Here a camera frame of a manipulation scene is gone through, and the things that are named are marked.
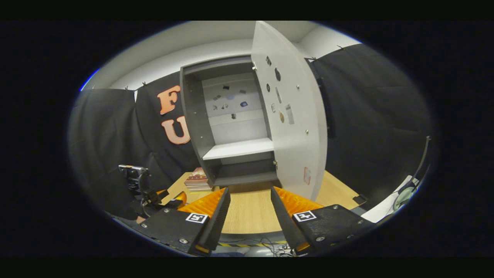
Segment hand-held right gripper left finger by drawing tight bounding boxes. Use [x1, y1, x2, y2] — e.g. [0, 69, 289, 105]
[131, 187, 231, 256]

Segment white sheet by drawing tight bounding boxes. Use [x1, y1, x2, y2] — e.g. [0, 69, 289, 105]
[361, 176, 415, 223]

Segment black backdrop cloth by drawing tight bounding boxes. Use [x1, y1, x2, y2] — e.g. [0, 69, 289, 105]
[69, 43, 433, 220]

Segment dark grey cabinet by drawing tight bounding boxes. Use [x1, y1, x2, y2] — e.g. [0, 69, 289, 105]
[179, 55, 280, 188]

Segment black cables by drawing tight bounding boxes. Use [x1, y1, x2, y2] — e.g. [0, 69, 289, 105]
[259, 237, 296, 257]

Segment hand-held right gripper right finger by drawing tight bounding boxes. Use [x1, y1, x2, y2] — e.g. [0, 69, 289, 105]
[270, 186, 381, 255]

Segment yellow black striped tape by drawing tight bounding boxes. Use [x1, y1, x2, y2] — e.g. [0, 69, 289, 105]
[216, 240, 288, 248]

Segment beige cabinet door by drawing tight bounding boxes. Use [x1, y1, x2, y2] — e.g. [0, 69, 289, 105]
[251, 21, 335, 201]

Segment stack of brown books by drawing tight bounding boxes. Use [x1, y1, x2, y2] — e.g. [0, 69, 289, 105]
[184, 167, 213, 192]

